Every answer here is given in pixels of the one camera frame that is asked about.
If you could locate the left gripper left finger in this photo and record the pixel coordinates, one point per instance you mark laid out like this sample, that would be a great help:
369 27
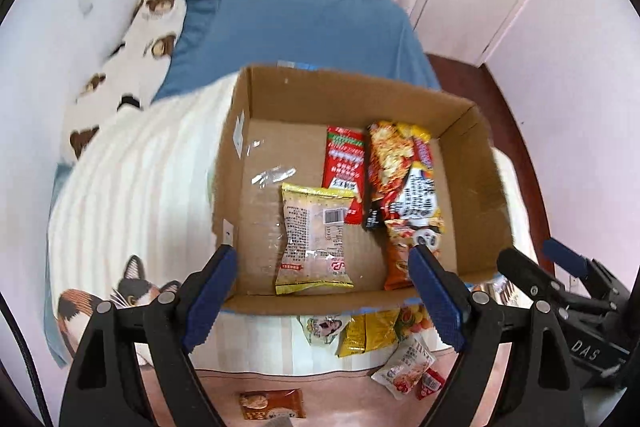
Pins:
105 387

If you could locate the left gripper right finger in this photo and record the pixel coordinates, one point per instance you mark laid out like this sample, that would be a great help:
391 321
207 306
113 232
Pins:
539 385

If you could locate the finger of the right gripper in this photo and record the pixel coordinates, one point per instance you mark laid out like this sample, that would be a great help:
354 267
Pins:
526 275
599 282

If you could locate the white oat cookie packet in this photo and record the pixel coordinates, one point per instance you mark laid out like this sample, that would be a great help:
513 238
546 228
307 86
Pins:
405 367

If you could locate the clear cartoon snack packet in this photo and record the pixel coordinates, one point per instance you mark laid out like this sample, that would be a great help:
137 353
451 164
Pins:
321 330

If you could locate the white chocolate wafer packet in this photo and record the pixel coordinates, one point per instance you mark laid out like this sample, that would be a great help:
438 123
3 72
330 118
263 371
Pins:
498 288

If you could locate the colourful fruit candy bag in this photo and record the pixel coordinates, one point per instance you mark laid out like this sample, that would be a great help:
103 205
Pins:
412 320

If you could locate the small red candy packet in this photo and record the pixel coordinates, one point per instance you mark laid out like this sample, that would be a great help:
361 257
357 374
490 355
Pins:
430 383

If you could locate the brown cookie packet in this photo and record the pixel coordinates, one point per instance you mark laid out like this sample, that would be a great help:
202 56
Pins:
268 404

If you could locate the large red yellow noodle bag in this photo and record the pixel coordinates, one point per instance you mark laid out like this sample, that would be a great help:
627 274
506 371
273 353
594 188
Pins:
402 195

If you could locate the white striped cat blanket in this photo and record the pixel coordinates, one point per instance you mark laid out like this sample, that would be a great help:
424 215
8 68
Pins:
275 344

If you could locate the beige yellow snack packet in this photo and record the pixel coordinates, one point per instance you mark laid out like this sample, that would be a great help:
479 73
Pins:
313 256

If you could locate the brown cardboard box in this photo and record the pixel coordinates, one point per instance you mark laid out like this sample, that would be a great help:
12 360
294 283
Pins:
275 133

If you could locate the red snack packet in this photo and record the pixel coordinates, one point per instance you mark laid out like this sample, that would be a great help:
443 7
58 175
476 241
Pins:
344 167

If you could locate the white bear print pillow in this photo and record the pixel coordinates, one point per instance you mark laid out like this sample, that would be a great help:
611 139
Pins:
131 75

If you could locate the white wall switch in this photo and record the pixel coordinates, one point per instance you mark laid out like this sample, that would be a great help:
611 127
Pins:
85 7

